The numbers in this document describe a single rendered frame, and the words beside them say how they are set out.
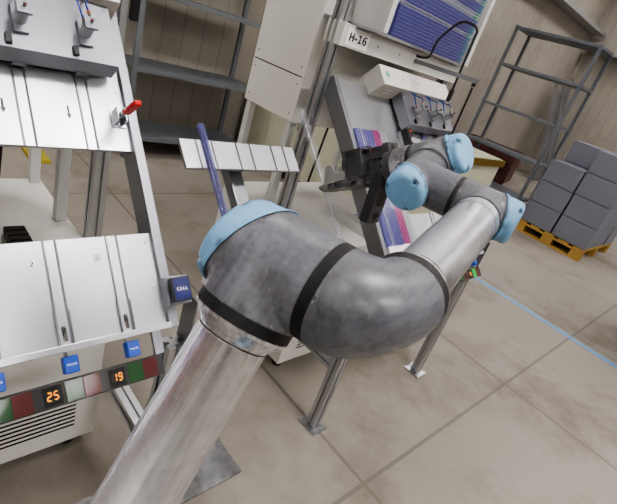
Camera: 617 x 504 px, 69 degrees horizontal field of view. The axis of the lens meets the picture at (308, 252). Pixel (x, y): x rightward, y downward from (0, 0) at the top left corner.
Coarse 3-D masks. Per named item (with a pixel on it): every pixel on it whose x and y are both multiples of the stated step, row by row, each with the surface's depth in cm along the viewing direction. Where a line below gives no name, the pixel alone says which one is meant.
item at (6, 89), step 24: (0, 72) 82; (24, 72) 84; (48, 72) 87; (72, 72) 91; (0, 96) 81; (24, 96) 84; (48, 96) 86; (72, 96) 90; (96, 96) 93; (120, 96) 97; (0, 120) 80; (24, 120) 83; (48, 120) 85; (72, 120) 89; (96, 120) 92; (0, 144) 79; (24, 144) 81; (48, 144) 84; (72, 144) 87; (96, 144) 91; (120, 144) 94
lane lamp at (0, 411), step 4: (0, 400) 72; (4, 400) 72; (8, 400) 72; (0, 404) 72; (4, 404) 72; (8, 404) 72; (0, 408) 72; (4, 408) 72; (8, 408) 72; (0, 412) 71; (4, 412) 72; (8, 412) 72; (0, 416) 71; (4, 416) 72; (8, 416) 72; (12, 416) 72; (0, 420) 71; (4, 420) 72; (8, 420) 72
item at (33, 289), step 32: (0, 256) 75; (32, 256) 79; (64, 256) 82; (96, 256) 86; (128, 256) 90; (0, 288) 74; (32, 288) 77; (64, 288) 81; (96, 288) 85; (128, 288) 89; (0, 320) 73; (32, 320) 76; (64, 320) 80; (96, 320) 83; (128, 320) 87; (160, 320) 91; (0, 352) 72
